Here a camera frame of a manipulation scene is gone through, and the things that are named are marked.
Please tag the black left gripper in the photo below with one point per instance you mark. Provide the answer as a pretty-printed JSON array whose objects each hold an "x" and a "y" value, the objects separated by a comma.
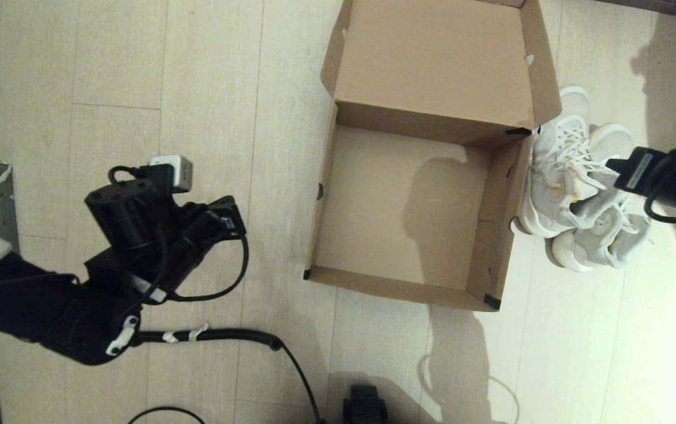
[{"x": 126, "y": 212}]

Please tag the white laced sneaker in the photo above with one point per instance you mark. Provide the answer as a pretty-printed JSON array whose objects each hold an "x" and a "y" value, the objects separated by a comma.
[
  {"x": 603, "y": 247},
  {"x": 550, "y": 176}
]

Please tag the brown cardboard shoe box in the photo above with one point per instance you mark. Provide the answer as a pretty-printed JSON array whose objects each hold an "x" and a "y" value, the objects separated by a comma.
[{"x": 432, "y": 59}]

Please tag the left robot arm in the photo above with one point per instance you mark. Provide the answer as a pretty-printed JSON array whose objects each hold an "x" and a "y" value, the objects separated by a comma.
[{"x": 32, "y": 306}]

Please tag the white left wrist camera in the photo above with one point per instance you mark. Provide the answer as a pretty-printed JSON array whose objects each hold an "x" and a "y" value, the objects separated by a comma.
[{"x": 176, "y": 172}]

